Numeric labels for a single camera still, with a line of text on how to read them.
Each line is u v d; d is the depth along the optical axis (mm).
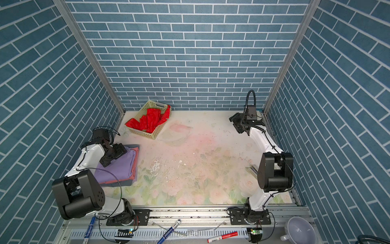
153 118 1083
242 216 735
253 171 879
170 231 692
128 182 813
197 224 737
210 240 673
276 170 478
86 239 669
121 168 791
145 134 1014
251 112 707
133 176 821
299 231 696
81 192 426
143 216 737
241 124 687
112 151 722
